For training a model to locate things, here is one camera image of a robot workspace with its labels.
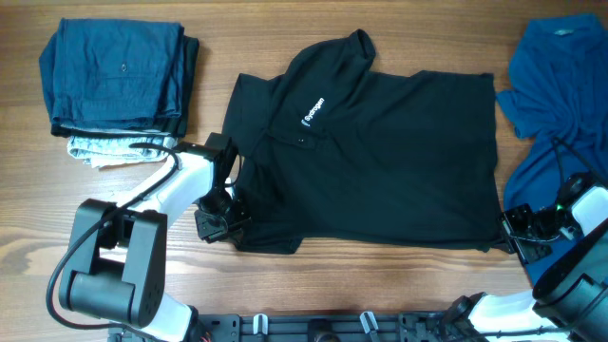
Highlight black polo shirt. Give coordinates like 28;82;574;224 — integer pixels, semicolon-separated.
222;30;501;254

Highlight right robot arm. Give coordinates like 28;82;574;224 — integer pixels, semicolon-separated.
438;172;607;341

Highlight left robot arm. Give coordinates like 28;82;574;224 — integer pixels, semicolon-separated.
46;133;251;341

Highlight blue polo shirt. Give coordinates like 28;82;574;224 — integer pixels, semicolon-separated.
495;12;608;286

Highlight folded light grey garment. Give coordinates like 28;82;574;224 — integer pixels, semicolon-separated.
66;136;178;168

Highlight folded dark blue garment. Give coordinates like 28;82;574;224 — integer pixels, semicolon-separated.
39;19;185;130

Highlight left grey rail clip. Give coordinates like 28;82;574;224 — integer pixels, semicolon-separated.
252;313;269;335

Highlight grey rail clip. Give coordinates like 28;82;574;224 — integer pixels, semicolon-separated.
252;313;269;335
359;311;380;342

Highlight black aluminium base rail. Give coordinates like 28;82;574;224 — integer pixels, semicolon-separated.
199;312;471;342

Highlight right grey rail clip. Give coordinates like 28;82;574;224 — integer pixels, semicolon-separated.
359;311;380;342

